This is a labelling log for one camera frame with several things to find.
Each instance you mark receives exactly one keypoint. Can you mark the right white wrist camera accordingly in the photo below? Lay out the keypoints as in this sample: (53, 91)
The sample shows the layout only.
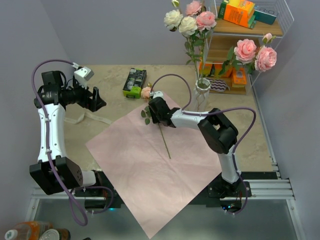
(156, 94)

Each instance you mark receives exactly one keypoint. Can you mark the orange box bottom middle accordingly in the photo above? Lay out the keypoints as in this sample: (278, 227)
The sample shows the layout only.
(222, 70)

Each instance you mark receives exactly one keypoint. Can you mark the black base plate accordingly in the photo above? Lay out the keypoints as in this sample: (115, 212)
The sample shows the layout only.
(218, 193)

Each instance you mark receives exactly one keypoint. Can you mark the orange juice bottle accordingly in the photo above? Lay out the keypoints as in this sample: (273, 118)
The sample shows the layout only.
(30, 230)

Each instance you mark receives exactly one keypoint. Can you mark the small pink rose stem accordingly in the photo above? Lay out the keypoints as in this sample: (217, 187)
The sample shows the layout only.
(205, 21)

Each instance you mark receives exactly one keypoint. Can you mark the aluminium rail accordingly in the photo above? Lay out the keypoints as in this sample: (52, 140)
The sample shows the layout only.
(279, 189)

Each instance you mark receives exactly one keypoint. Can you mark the pink wrapping paper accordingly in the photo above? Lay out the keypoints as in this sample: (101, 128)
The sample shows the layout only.
(156, 170)

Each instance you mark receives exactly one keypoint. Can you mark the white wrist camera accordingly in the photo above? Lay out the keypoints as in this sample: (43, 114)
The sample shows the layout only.
(83, 75)
(156, 94)

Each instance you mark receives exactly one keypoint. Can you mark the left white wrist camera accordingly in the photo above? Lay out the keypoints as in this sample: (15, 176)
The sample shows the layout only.
(83, 75)

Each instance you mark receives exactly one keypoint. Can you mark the beige ribbon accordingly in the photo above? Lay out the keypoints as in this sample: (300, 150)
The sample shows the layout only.
(90, 116)

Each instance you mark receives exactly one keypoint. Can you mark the purple wavy eye mask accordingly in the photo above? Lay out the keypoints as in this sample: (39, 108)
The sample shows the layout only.
(218, 85)

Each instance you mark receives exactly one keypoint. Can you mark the white rose stem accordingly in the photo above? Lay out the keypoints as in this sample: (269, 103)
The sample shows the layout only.
(185, 23)

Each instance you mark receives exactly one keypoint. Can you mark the orange box bottom left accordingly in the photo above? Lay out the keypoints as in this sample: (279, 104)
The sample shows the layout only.
(206, 69)

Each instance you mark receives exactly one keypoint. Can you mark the large pink rose stem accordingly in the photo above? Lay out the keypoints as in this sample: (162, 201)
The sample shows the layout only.
(251, 56)

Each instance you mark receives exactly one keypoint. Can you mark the tin can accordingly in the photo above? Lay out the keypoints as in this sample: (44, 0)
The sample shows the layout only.
(56, 234)

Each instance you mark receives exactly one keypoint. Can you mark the orange packet bottom right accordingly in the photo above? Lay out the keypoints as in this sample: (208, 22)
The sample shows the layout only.
(238, 78)

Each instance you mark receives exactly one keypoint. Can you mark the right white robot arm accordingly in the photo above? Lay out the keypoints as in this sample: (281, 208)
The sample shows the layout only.
(219, 133)

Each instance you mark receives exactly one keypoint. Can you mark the white wire wooden shelf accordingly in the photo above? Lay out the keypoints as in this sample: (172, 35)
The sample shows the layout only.
(225, 34)

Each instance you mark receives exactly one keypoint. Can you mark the black green product box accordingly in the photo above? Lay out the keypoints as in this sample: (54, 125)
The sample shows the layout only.
(134, 83)

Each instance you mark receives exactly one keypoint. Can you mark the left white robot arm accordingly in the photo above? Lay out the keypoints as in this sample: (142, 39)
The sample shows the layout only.
(53, 165)

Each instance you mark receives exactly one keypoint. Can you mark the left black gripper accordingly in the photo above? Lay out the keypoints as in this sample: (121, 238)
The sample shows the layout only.
(96, 102)

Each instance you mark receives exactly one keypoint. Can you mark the orange green box top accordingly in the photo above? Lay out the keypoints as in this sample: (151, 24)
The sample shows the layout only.
(239, 12)

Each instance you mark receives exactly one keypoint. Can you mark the teal box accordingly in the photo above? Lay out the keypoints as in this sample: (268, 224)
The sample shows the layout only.
(265, 15)

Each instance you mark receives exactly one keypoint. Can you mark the white ribbed ceramic vase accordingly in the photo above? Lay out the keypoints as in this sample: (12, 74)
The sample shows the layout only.
(200, 95)

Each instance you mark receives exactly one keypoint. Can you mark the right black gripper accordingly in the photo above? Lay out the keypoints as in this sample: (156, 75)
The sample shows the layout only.
(154, 118)

